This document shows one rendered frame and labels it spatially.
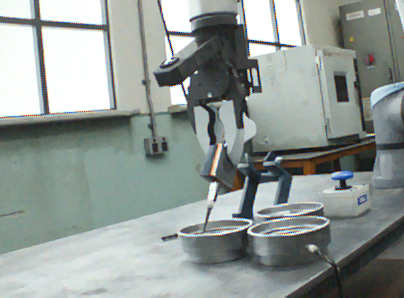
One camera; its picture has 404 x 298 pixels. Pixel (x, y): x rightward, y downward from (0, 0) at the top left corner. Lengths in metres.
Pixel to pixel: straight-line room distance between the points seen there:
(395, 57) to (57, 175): 3.22
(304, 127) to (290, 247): 2.44
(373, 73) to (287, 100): 1.72
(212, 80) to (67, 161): 1.74
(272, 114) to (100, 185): 1.22
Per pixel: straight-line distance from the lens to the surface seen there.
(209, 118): 0.70
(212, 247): 0.64
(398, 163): 1.12
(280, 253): 0.59
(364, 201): 0.87
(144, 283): 0.61
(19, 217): 2.24
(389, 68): 4.57
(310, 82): 2.97
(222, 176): 0.68
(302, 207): 0.80
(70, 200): 2.38
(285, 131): 3.08
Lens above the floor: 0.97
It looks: 3 degrees down
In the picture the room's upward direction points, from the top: 7 degrees counter-clockwise
